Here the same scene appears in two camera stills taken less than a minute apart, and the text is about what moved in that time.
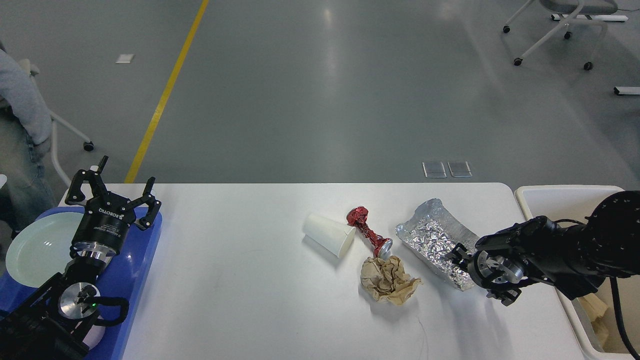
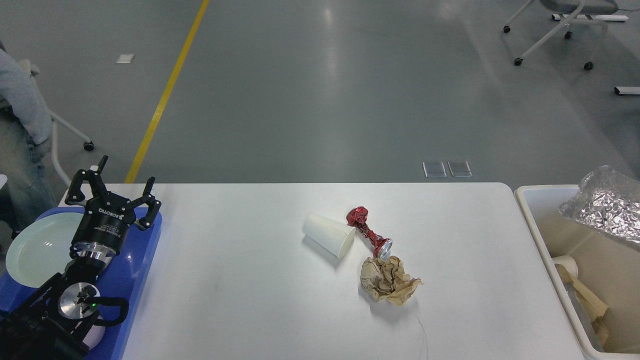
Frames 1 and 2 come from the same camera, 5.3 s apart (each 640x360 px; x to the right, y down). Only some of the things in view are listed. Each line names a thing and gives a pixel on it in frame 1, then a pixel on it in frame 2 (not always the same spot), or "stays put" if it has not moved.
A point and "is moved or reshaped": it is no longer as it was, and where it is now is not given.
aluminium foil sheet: [428, 234] is moved or reshaped
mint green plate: [40, 249] stays put
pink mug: [94, 336] stays put
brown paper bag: [594, 308] stays put
